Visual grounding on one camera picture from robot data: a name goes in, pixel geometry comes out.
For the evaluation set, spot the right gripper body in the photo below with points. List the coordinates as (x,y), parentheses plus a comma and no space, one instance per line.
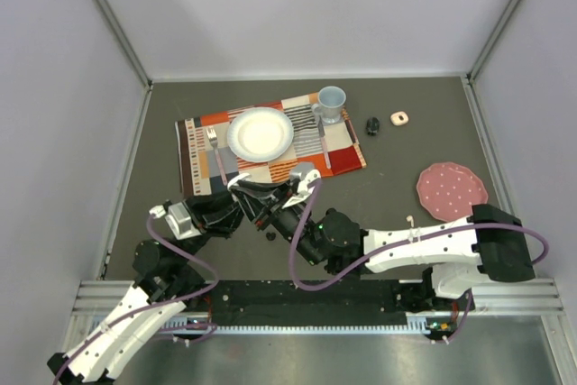
(288,221)

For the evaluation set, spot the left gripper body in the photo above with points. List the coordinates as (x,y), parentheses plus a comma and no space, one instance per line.
(198,209)

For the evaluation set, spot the beige earbud case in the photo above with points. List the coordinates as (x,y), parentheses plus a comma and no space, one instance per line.
(399,118)

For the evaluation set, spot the white earbud charging case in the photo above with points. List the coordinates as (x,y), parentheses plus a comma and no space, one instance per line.
(236,179)

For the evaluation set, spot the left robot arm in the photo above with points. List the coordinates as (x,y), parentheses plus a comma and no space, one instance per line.
(169,279)

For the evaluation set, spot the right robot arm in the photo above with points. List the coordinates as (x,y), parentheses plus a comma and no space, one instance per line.
(488,245)

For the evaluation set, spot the black earbud case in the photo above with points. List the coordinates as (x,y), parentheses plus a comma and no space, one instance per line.
(372,126)

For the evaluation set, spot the patchwork placemat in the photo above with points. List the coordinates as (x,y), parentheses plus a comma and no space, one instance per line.
(199,174)

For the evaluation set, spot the white paper plate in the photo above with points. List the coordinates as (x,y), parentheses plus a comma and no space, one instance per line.
(260,134)

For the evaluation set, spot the light blue mug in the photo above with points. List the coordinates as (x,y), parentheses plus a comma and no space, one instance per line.
(329,105)

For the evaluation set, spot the pink dotted plate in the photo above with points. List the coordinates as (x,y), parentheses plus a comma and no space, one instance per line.
(448,191)

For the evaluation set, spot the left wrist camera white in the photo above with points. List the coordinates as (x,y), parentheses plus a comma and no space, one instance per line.
(178,219)

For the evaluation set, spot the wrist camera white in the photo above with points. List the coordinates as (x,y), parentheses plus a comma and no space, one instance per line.
(302,180)
(178,219)

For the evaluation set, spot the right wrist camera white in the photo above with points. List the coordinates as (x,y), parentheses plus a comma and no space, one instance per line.
(302,180)

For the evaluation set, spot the fork with pink handle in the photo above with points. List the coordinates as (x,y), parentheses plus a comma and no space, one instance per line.
(213,140)

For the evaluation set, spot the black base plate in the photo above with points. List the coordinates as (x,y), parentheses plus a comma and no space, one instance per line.
(348,303)

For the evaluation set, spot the knife with pink handle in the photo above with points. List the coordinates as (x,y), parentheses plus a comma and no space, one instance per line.
(321,129)

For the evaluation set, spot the aluminium frame rail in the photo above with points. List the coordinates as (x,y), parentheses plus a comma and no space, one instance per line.
(534,298)

